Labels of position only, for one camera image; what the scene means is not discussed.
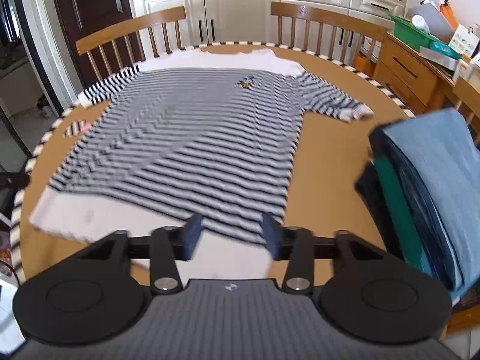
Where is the green plastic basket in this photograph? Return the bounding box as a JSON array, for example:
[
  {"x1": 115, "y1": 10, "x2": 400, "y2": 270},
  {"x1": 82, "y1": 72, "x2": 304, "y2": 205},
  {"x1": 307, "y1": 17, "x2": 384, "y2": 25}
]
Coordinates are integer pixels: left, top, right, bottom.
[{"x1": 388, "y1": 13, "x2": 445, "y2": 52}]

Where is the dark brown wooden door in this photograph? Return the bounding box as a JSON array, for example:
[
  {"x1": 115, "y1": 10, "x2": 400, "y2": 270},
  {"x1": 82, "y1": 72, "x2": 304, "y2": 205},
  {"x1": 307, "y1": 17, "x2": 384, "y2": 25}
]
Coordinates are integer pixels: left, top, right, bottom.
[{"x1": 49, "y1": 0, "x2": 132, "y2": 89}]

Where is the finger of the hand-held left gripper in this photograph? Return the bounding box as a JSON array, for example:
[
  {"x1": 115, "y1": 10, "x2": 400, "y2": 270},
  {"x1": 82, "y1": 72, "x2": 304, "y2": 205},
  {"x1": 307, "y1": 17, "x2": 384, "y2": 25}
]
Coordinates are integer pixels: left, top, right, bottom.
[{"x1": 0, "y1": 172, "x2": 31, "y2": 192}]

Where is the white cabinet with shelves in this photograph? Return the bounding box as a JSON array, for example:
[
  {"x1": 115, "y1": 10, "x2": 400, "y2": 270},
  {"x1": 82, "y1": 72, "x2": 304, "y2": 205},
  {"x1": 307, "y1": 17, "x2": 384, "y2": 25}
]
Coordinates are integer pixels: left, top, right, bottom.
[{"x1": 127, "y1": 0, "x2": 411, "y2": 46}]

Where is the white and orange paper bag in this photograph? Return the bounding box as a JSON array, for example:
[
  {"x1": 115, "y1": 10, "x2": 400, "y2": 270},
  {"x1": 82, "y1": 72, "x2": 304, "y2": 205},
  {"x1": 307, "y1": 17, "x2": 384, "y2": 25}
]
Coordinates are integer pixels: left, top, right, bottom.
[{"x1": 407, "y1": 0, "x2": 460, "y2": 44}]

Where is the wooden spindle chair with sticker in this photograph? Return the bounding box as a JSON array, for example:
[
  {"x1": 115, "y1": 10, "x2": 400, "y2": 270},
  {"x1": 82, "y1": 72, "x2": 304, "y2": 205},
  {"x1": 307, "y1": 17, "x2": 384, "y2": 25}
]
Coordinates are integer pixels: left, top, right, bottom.
[{"x1": 271, "y1": 2, "x2": 387, "y2": 66}]

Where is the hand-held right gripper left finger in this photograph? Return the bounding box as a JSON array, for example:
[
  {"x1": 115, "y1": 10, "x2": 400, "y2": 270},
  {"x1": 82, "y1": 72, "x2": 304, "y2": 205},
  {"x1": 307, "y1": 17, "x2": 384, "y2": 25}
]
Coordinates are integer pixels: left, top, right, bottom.
[{"x1": 69, "y1": 213, "x2": 206, "y2": 296}]

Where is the small white patterned bag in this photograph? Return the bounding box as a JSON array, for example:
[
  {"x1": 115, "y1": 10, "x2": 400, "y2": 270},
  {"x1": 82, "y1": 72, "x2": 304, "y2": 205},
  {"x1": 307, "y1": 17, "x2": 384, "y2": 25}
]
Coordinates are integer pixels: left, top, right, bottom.
[{"x1": 448, "y1": 24, "x2": 480, "y2": 59}]

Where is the teal box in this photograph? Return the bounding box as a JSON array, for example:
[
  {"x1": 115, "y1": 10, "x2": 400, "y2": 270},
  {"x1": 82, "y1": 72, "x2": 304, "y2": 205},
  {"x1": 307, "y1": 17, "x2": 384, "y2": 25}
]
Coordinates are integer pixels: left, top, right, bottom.
[{"x1": 420, "y1": 41, "x2": 463, "y2": 61}]

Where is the navy white striped shirt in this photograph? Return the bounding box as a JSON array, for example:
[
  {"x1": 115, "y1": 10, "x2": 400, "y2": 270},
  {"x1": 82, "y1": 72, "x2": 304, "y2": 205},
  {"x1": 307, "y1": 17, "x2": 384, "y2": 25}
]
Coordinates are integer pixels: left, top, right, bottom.
[{"x1": 29, "y1": 47, "x2": 376, "y2": 282}]

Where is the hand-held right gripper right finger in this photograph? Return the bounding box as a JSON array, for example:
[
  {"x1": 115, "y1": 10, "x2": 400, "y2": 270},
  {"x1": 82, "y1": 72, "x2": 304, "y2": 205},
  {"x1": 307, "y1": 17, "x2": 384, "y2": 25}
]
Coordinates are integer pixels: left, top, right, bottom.
[{"x1": 262, "y1": 213, "x2": 391, "y2": 295}]

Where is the plain wooden spindle chair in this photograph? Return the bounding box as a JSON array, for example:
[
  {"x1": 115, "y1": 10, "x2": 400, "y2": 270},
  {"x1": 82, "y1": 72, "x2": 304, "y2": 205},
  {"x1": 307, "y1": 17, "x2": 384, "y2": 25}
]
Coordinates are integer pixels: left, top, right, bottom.
[{"x1": 76, "y1": 6, "x2": 187, "y2": 81}]

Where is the stack of folded clothes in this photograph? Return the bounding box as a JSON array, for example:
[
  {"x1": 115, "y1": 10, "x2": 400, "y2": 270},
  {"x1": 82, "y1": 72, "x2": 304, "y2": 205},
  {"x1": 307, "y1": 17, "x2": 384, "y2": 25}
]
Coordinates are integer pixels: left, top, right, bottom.
[{"x1": 354, "y1": 107, "x2": 480, "y2": 302}]

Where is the wooden sideboard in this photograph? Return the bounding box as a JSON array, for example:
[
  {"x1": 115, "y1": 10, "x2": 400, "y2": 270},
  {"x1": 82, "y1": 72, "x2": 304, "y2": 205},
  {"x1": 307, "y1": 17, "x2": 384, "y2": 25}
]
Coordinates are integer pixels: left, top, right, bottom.
[{"x1": 373, "y1": 32, "x2": 480, "y2": 121}]

